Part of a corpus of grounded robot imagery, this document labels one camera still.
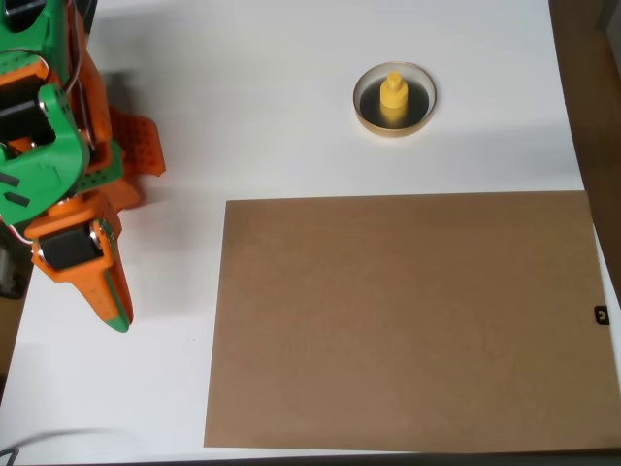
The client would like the small yellow plastic piece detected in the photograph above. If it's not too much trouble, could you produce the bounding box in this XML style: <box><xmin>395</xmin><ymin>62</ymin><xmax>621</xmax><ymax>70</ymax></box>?
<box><xmin>378</xmin><ymin>70</ymin><xmax>409</xmax><ymax>114</ymax></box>

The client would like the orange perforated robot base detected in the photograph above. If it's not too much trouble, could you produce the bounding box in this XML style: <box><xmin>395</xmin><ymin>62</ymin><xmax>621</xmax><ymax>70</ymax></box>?
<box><xmin>107</xmin><ymin>107</ymin><xmax>168</xmax><ymax>213</ymax></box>

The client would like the round dish gold rim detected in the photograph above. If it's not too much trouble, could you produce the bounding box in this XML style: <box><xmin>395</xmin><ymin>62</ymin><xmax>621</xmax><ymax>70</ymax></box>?
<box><xmin>352</xmin><ymin>60</ymin><xmax>438</xmax><ymax>139</ymax></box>

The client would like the grey metal clamp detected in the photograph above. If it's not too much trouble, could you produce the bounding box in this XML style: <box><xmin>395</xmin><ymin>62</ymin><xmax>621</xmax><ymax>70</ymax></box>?
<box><xmin>0</xmin><ymin>237</ymin><xmax>28</xmax><ymax>298</ymax></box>

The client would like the dark box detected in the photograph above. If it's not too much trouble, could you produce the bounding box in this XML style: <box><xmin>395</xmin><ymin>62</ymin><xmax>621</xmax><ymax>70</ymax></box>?
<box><xmin>80</xmin><ymin>0</ymin><xmax>98</xmax><ymax>36</ymax></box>

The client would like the brown cardboard sheet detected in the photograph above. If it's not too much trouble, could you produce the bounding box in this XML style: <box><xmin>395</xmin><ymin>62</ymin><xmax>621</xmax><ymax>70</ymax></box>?
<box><xmin>202</xmin><ymin>190</ymin><xmax>621</xmax><ymax>455</ymax></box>

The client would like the red white black servo cable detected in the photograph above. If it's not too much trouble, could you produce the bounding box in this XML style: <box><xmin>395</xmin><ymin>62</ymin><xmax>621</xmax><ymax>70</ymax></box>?
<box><xmin>61</xmin><ymin>0</ymin><xmax>94</xmax><ymax>147</ymax></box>

